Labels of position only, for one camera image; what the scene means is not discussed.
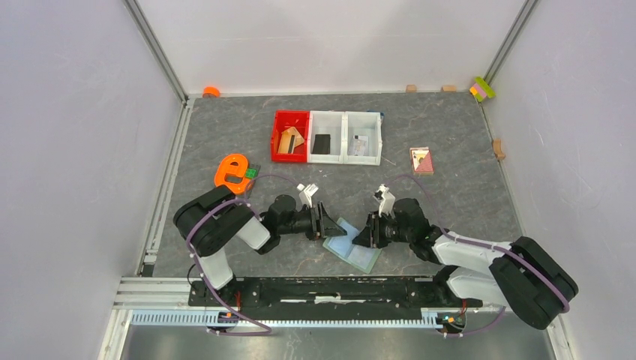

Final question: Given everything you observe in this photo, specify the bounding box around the multicolour toy brick stack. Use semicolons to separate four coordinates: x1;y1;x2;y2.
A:
469;76;496;103

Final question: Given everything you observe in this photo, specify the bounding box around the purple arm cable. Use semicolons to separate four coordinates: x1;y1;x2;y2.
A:
184;172;302;338
387;173;572;339

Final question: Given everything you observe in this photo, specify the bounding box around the white bin compartment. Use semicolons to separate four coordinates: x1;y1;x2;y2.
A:
307;110;345;164
343;112;383;166

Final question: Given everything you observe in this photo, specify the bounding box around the gold credit card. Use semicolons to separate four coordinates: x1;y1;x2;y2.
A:
277;127;299;154
294;127;305;149

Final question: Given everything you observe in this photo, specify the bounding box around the orange curved toy track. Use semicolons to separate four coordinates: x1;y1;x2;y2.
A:
214;153;251;195

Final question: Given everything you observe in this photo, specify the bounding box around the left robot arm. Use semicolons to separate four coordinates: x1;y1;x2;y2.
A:
172;184;347;306

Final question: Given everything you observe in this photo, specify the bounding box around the green toy brick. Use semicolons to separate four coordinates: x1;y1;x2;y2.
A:
244;166;260;180

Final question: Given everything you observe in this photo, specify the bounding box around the black card in bin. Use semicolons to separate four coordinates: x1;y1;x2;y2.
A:
310;133;331;155

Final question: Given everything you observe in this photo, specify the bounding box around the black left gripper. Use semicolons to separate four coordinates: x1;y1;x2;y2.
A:
278;201;347;241

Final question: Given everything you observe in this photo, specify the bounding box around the orange tape roll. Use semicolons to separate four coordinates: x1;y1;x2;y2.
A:
202;86;221;98

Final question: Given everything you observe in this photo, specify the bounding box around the white bin left compartment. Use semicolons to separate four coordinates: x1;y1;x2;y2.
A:
307;110;345;164

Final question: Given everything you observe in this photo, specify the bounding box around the silver credit card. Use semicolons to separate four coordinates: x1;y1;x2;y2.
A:
348;134;369;156

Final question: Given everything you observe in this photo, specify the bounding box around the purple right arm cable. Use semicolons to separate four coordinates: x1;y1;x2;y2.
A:
387;173;572;339

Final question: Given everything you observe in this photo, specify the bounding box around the white bin right compartment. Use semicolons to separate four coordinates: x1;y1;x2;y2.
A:
343;112;383;166

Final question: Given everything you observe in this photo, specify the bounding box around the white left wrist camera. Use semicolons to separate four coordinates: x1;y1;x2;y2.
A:
296;184;319;208

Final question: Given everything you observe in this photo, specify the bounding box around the wooden arch block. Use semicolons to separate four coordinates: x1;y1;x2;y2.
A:
492;139;506;161

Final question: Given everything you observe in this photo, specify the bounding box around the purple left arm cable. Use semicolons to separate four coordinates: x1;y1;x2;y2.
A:
184;172;302;338

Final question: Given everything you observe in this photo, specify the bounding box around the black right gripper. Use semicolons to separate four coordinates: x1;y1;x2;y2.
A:
351;210;413;249

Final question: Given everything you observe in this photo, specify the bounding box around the red plastic bin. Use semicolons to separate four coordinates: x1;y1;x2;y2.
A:
270;110;310;164

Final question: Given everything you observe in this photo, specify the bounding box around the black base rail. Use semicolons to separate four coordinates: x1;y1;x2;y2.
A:
217;276;483;310

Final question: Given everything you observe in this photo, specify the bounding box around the red playing card box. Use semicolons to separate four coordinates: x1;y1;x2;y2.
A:
409;147;434;175

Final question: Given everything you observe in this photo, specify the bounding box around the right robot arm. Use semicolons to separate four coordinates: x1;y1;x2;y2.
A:
353;198;579;330

